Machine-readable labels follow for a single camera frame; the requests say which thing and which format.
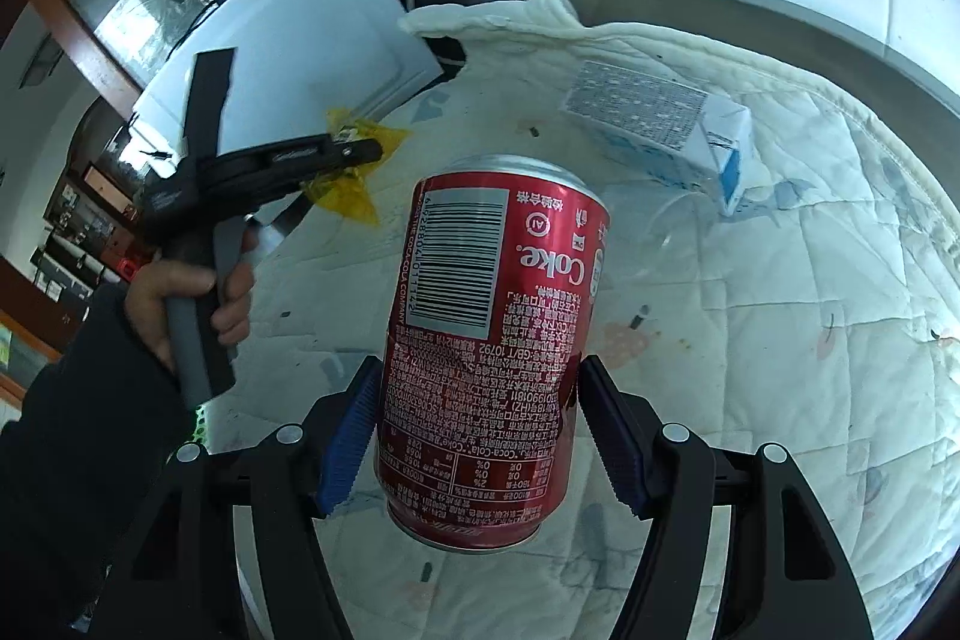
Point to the yellow plastic wrapper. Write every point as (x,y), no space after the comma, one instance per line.
(352,201)

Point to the person's left forearm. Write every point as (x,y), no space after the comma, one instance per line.
(82,460)

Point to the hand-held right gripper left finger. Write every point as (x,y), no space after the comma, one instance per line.
(349,452)

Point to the frosted glass partition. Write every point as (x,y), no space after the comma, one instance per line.
(131,33)

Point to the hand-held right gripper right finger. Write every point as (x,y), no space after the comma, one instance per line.
(615,445)

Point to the white quilted blanket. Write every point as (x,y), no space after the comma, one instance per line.
(750,347)

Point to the person's left hand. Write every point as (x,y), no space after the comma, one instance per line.
(154,302)

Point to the clear plastic wrap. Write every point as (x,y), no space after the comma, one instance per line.
(686,220)

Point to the red soda can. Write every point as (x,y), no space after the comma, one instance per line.
(480,347)

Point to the white microwave oven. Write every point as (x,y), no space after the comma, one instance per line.
(300,25)

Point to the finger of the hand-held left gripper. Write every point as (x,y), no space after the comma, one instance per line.
(315,153)
(210,100)

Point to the blue white milk carton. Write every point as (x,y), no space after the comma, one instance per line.
(637,108)

